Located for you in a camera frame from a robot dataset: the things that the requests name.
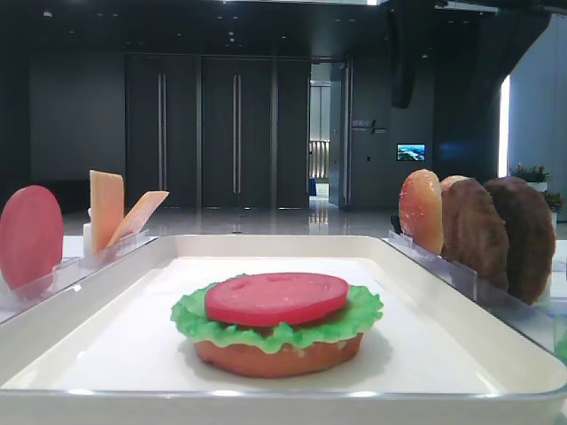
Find brown meat patty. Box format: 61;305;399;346
441;177;509;291
484;176;555;305

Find black hanging speaker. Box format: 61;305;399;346
388;1;416;109

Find red tomato slice on tray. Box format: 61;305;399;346
204;273;349;328

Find sesame bun of pair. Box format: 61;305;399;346
399;169;444;255
440;175;468;192

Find bottom bun on tray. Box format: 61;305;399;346
194;333;364;379

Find white rectangular tray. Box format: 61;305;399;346
1;236;566;424

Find orange cheese slice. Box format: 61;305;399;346
106;190;169;247
89;170;124;252

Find dark double door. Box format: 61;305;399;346
125;55;311;208

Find clear left long rail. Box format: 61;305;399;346
1;230;155;322

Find left orange cheese slice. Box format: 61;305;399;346
89;170;124;252

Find clear right long rail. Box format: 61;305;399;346
384;231;566;352

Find standing red tomato slice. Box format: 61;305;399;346
1;185;64;298

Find clear long rail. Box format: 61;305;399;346
384;231;566;352
1;230;155;322

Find potted green plant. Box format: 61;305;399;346
509;163;563;213

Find small wall display screen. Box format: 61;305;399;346
396;143;425;162

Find right orange cheese slice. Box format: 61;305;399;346
106;190;169;247

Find green lettuce leaf on tray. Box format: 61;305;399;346
171;282;384;353

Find sesame bun left of pair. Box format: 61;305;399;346
399;169;444;255

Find sesame bun right of pair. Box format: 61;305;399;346
440;175;468;192

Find standing green lettuce leaf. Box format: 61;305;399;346
555;331;567;363

